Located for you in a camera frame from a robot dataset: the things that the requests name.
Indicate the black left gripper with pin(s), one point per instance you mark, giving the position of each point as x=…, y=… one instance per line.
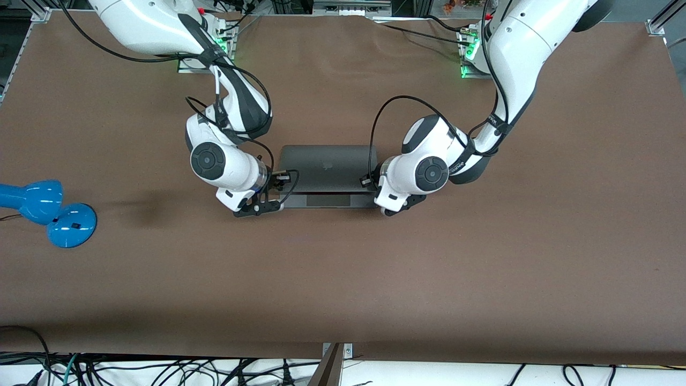
x=371, y=180

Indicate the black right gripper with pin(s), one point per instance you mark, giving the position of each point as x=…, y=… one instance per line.
x=275, y=181

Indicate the blue desk lamp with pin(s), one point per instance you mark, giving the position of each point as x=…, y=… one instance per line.
x=69, y=225

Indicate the orange object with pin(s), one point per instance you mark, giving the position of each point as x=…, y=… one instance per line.
x=461, y=5

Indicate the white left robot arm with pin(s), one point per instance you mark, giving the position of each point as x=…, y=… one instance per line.
x=514, y=48

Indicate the aluminium frame post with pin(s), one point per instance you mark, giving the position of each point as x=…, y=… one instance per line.
x=422, y=7

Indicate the silver corner bracket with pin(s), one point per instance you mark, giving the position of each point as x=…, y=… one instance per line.
x=42, y=16
x=656, y=27

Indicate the silver table edge bracket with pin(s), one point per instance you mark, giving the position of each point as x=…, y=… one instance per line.
x=348, y=351

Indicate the grey laptop computer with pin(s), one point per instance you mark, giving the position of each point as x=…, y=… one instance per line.
x=327, y=166

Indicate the grey metal box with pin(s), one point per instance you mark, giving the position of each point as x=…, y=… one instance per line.
x=351, y=7

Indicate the dark metal beam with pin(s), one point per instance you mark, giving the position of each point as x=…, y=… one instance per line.
x=328, y=370

